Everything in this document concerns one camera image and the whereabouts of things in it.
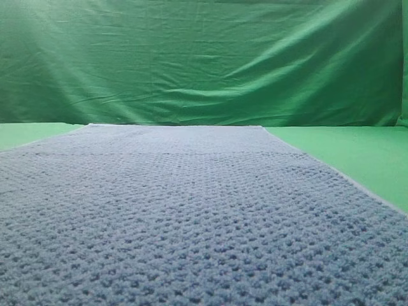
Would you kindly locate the blue waffle-weave towel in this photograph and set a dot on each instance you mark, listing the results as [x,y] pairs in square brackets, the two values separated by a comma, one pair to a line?
[153,215]

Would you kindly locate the green backdrop cloth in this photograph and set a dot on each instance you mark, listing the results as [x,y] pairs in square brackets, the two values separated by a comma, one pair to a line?
[235,63]

